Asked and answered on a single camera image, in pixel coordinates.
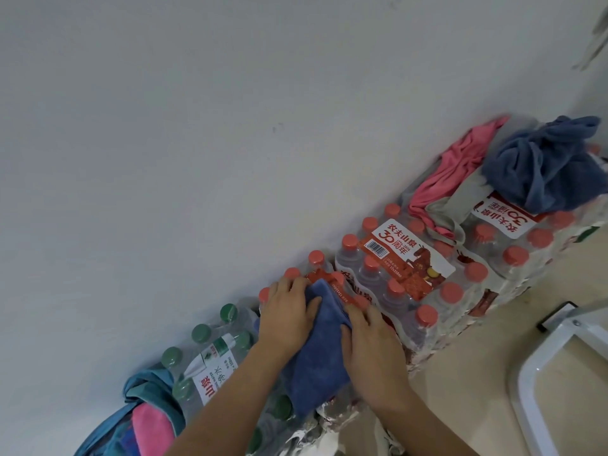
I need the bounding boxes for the white gym machine frame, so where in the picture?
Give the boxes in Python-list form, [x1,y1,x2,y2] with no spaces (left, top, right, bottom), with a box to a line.
[508,298,608,456]

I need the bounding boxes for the light blue backpack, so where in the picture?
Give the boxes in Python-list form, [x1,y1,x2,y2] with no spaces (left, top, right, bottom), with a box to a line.
[73,367,187,456]

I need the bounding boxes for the person's left forearm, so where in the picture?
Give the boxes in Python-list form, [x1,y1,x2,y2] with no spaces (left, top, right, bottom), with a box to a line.
[163,345,291,456]

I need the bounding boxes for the person's right hand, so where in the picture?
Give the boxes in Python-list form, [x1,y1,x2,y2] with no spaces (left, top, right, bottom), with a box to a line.
[339,303,417,415]

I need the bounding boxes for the grey-blue towel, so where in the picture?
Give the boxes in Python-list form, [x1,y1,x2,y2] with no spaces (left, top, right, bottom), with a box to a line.
[481,115,608,215]
[281,279,355,420]

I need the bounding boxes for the person's left hand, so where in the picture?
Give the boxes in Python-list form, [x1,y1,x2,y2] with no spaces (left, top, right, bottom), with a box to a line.
[256,276,324,360]

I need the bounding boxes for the stack of water bottle packs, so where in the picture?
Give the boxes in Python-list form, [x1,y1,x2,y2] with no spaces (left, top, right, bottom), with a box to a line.
[159,137,608,456]

